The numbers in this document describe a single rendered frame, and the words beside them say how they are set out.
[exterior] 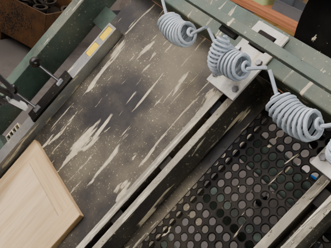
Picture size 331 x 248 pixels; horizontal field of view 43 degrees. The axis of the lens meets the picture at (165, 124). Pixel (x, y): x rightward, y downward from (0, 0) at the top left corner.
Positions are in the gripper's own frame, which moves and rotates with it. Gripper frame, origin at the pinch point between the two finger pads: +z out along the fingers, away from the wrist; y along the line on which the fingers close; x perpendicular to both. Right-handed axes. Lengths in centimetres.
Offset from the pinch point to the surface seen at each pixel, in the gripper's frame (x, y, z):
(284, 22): 201, 182, 345
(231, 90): -55, 45, 5
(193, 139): -53, 30, 8
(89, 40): 349, 7, 255
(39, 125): 2.0, -4.1, 13.7
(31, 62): 8.7, 11.6, 0.1
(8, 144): 5.3, -16.5, 11.7
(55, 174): -20.0, -8.4, 13.8
